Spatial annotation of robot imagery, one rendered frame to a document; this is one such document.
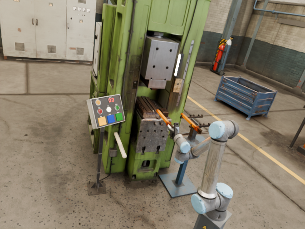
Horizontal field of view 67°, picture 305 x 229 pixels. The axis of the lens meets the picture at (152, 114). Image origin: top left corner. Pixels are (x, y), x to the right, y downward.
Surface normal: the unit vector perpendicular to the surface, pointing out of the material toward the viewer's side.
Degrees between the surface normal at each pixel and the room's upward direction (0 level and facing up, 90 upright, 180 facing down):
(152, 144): 90
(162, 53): 90
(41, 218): 0
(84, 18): 90
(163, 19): 90
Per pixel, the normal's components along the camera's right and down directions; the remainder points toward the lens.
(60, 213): 0.18, -0.89
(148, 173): 0.33, 0.46
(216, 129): -0.85, -0.06
